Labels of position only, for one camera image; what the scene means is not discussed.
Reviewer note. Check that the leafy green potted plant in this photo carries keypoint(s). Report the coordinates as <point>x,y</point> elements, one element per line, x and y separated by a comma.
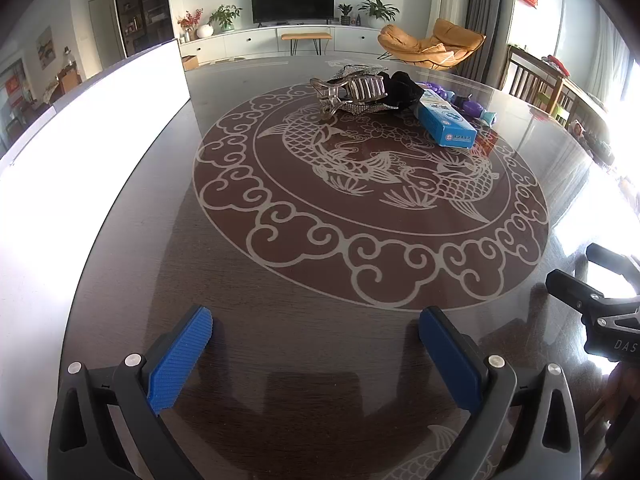
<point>226,15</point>

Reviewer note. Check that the blue toothpaste box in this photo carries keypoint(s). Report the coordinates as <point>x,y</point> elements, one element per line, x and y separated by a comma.
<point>445,120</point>

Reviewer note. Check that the red flower bouquet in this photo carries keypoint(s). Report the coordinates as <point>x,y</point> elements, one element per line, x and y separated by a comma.
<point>190,20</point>

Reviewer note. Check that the dark wooden chair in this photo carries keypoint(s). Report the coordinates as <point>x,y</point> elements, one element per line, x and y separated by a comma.
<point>530,77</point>

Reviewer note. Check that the white television cabinet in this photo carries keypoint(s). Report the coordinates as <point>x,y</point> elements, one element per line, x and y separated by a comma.
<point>250,42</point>

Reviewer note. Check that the purple and teal toy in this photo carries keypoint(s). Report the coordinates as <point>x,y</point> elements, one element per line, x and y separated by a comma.
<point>472,108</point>

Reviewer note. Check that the dark display cabinet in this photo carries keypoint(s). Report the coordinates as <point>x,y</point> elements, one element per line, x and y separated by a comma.
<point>142,5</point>

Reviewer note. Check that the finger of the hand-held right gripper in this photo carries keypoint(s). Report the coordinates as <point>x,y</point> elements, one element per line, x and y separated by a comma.
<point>570,287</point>
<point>612,257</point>

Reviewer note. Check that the black flat television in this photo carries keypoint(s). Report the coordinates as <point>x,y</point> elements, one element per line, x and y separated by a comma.
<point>292,4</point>

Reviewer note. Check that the wooden bench with metal legs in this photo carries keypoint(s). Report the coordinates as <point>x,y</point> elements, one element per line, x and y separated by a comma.
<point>306,36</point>

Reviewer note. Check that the black cloth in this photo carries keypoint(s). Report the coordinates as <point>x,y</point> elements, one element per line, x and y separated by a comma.
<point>402,90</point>

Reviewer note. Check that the round white vase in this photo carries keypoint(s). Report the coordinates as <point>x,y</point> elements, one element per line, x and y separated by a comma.
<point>204,31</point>

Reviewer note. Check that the dark patterned desktop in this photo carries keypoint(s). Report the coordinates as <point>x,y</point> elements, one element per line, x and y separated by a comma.
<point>300,270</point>

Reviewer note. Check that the small potted plant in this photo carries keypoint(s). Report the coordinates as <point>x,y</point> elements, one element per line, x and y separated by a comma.
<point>345,12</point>

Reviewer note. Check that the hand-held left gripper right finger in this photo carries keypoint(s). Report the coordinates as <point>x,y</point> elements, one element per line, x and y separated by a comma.
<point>450,360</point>

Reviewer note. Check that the cardboard box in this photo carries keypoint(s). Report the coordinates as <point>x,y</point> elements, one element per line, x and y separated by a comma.
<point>190,62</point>

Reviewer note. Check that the purple beaded item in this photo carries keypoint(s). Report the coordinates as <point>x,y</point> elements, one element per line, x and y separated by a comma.
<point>434,88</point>

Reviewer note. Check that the wall painting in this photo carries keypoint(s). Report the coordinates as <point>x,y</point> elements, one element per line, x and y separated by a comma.
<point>44,45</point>

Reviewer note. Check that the grey curtain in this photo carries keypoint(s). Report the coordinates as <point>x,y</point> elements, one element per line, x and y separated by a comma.
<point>492,15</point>

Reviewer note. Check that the silver hair claw clip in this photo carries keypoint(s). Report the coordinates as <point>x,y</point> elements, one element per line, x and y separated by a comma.
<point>345,91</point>

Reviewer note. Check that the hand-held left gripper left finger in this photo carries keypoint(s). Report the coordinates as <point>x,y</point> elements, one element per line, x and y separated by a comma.
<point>180,355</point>

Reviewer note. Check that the orange lounge chair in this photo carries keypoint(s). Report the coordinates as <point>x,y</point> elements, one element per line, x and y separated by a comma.
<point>430,47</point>

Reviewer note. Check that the large potted plant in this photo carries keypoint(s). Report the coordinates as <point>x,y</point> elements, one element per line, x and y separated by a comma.
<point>378,9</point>

